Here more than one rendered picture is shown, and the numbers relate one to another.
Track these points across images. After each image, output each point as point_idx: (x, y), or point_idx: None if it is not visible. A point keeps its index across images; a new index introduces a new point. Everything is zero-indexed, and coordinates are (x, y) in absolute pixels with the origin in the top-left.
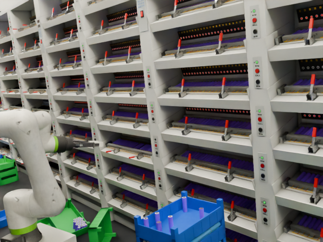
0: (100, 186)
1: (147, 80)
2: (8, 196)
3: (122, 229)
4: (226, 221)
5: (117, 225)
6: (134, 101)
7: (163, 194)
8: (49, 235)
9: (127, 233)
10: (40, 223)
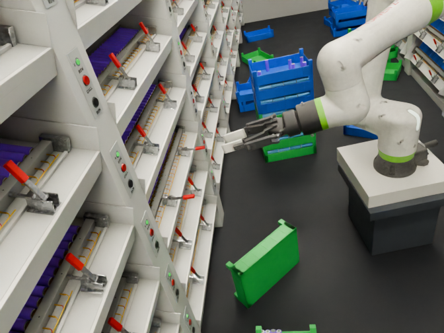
0: (188, 331)
1: (167, 4)
2: (413, 105)
3: (216, 305)
4: (218, 113)
5: (210, 326)
6: (164, 55)
7: (208, 157)
8: (365, 160)
9: (220, 289)
10: (369, 192)
